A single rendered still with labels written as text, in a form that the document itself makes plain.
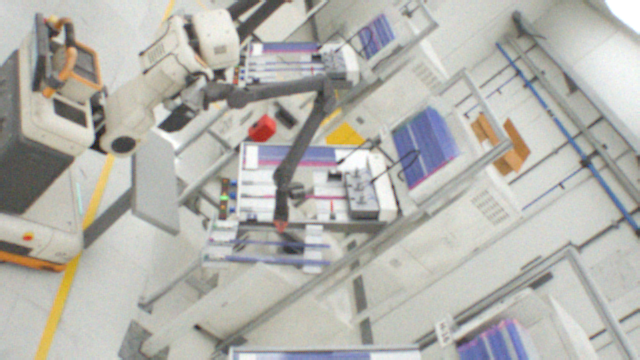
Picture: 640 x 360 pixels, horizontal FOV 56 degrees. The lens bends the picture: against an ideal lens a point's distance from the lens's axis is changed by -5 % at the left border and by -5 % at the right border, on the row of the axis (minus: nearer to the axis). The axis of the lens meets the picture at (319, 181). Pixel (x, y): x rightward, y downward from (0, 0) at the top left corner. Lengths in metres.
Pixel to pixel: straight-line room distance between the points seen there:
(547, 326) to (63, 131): 1.86
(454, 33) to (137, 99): 4.05
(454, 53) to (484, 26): 0.38
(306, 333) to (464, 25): 3.60
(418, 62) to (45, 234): 2.59
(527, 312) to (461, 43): 4.17
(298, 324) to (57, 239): 1.36
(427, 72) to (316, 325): 1.85
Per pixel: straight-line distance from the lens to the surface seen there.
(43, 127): 2.33
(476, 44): 6.21
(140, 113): 2.56
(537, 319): 2.33
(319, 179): 3.25
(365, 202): 3.02
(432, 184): 2.89
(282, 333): 3.47
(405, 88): 4.28
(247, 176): 3.25
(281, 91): 2.46
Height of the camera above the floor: 2.10
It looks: 20 degrees down
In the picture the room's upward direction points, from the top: 52 degrees clockwise
